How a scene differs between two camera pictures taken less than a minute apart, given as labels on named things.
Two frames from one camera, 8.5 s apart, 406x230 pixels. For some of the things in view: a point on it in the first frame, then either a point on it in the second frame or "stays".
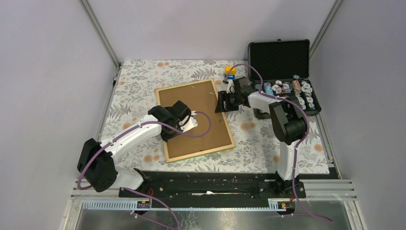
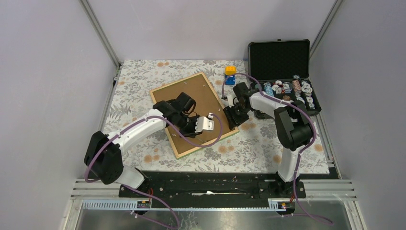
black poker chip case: (285, 67) stays
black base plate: (215, 186) stays
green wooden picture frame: (224, 116) -> (166, 129)
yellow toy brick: (232, 72) stays
